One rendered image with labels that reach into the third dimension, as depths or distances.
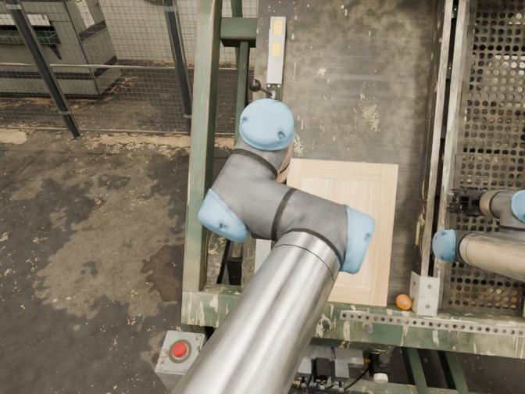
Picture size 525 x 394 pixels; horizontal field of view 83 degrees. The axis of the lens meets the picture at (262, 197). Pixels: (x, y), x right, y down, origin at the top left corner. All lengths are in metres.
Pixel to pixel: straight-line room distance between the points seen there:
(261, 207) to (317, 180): 0.70
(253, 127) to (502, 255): 0.50
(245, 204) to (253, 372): 0.20
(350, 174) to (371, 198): 0.11
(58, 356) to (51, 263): 0.75
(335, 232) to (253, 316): 0.13
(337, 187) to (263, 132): 0.69
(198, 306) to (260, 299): 0.88
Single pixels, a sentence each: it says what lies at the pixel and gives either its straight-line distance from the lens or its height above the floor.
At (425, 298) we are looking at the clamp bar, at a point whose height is 0.97.
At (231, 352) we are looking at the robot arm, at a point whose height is 1.64.
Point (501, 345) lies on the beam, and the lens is 1.34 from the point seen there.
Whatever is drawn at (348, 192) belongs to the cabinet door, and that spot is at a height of 1.18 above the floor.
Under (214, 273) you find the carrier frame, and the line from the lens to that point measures 1.30.
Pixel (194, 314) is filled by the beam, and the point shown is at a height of 0.85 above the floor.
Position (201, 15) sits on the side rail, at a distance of 1.19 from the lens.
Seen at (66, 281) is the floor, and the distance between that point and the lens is 2.59.
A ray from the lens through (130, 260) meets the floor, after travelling 2.49.
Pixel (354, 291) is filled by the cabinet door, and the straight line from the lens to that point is 1.13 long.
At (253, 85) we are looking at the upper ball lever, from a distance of 0.95.
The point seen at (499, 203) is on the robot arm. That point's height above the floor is 1.37.
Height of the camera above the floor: 1.87
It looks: 43 degrees down
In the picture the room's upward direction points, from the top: straight up
